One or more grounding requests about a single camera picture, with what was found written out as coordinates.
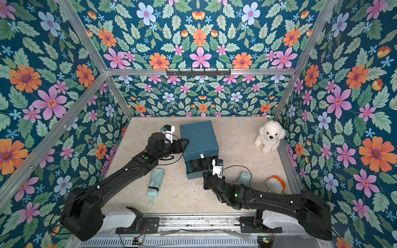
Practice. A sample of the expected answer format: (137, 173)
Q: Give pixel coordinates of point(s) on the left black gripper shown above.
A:
(174, 145)

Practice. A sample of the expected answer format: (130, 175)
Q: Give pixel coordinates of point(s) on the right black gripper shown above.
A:
(208, 179)

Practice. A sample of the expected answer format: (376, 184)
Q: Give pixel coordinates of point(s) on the teal plastic drawer cabinet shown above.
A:
(202, 144)

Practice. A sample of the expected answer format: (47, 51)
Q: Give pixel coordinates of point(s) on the mint green umbrella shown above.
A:
(154, 186)
(244, 179)

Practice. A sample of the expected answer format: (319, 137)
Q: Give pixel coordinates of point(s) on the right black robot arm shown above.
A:
(311, 212)

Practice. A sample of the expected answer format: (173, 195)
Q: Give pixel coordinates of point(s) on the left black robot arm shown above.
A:
(82, 214)

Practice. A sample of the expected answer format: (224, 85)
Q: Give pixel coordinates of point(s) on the orange white round object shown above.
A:
(275, 185)

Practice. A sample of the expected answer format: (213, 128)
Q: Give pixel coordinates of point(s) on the white plush dog toy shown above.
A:
(269, 136)

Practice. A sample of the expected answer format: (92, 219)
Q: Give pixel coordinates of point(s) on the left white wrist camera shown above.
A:
(168, 131)

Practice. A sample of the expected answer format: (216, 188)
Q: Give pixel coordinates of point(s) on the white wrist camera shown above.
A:
(168, 131)
(217, 167)

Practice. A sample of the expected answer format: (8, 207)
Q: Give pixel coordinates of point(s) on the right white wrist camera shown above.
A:
(217, 167)

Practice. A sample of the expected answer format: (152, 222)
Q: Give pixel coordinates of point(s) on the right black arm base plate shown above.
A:
(250, 225)

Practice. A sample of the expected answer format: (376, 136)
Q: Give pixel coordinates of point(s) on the black wall hook rail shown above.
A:
(201, 72)

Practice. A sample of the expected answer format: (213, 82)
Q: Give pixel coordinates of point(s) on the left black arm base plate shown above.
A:
(140, 224)

